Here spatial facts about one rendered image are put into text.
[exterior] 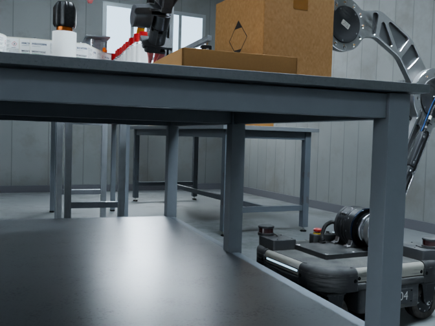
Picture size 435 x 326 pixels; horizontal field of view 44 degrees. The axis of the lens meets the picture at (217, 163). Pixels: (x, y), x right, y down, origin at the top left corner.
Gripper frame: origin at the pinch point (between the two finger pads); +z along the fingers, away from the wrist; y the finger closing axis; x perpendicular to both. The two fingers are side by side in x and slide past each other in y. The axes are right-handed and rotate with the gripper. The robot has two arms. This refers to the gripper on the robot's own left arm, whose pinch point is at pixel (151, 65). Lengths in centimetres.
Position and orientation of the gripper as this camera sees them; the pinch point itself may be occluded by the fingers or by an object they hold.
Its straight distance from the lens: 192.7
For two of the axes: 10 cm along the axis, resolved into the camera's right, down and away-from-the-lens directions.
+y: -9.3, -0.3, -3.5
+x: 2.5, 6.7, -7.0
